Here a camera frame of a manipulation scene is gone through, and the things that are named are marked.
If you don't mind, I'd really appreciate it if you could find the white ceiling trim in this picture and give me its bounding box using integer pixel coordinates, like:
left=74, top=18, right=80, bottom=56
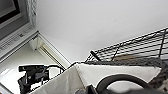
left=29, top=31, right=73, bottom=70

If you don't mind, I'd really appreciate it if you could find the black wire shelf rack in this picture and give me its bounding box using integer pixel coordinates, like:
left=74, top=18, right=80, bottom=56
left=84, top=27, right=168, bottom=68

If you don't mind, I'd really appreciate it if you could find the grey ceiling light panel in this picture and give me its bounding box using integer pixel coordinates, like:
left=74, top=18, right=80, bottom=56
left=0, top=0, right=38, bottom=62

